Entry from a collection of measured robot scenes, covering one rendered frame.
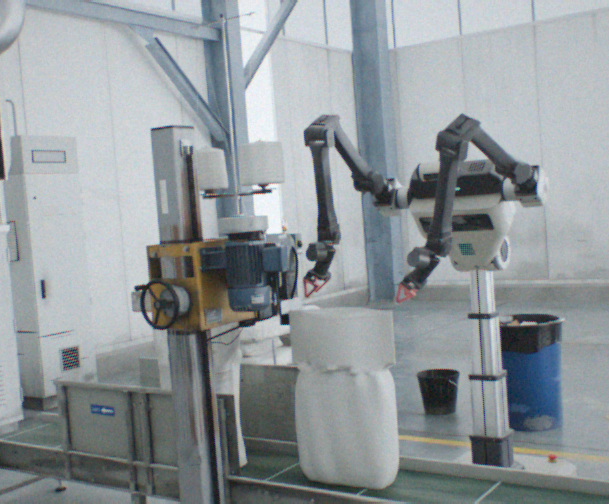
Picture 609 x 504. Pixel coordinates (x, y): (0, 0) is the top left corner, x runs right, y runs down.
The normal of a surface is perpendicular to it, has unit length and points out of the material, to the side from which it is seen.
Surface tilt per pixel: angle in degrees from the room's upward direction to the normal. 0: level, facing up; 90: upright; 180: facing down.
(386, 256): 90
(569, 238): 90
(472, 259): 130
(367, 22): 90
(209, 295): 90
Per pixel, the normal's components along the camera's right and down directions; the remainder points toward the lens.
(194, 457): -0.56, 0.08
